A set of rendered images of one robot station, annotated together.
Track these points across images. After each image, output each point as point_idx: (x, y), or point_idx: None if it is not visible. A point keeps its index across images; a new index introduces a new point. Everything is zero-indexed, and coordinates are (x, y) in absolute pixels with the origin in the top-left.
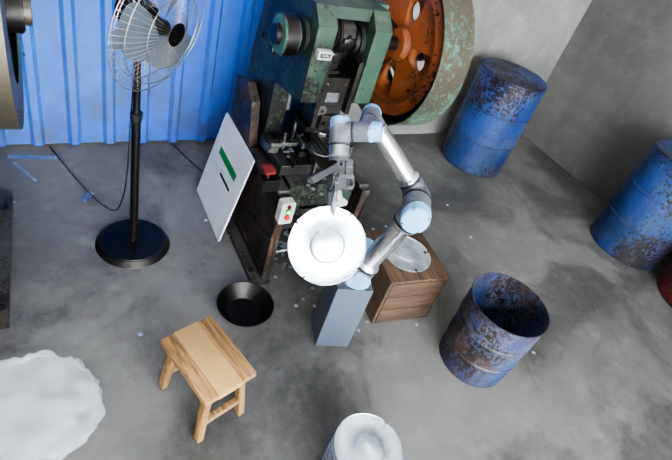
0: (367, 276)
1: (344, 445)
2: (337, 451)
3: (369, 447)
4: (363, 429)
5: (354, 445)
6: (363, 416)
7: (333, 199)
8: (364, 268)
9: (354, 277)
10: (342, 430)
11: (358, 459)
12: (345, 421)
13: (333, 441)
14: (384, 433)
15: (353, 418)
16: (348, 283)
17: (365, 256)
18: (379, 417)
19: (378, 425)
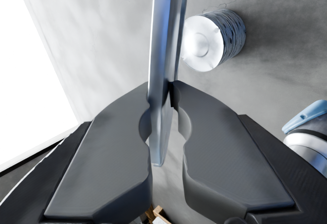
0: (287, 133)
1: (203, 26)
2: (200, 18)
3: (198, 45)
4: (211, 47)
5: (201, 34)
6: (221, 52)
7: (76, 128)
8: (292, 137)
9: (301, 113)
10: (214, 28)
11: (193, 33)
12: (220, 34)
13: (210, 18)
14: (206, 63)
15: (221, 43)
16: (314, 102)
17: (304, 155)
18: (216, 65)
19: (212, 61)
